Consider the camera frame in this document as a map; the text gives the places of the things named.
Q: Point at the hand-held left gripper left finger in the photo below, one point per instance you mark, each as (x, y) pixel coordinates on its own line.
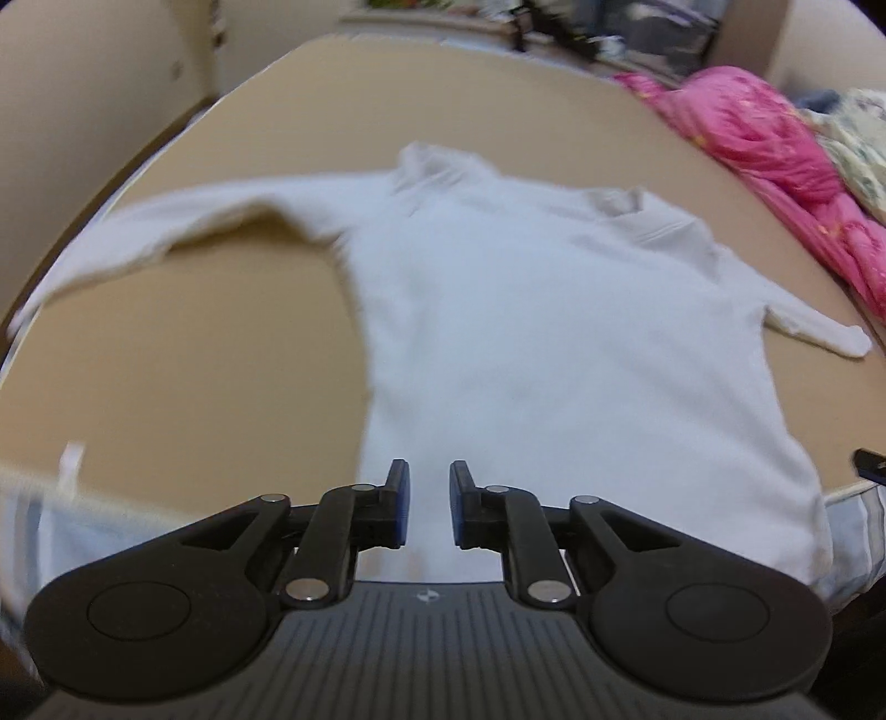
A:
(400, 507)

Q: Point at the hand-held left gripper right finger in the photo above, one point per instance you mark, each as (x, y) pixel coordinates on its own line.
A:
(457, 507)

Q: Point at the white long-sleeve shirt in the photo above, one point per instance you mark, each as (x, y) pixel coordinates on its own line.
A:
(519, 311)

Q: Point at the white cloth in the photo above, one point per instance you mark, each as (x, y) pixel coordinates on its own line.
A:
(55, 526)

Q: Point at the striped cloth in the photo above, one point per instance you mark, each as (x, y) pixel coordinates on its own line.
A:
(855, 533)

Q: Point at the small black object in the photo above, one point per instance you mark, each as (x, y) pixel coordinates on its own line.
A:
(871, 462)

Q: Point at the pink blanket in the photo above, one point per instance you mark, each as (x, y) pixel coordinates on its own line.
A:
(761, 131)

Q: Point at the dark clutter pile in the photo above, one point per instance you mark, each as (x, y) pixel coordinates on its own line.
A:
(623, 34)

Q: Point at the floral patterned cloth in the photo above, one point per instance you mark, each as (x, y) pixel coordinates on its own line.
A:
(855, 138)

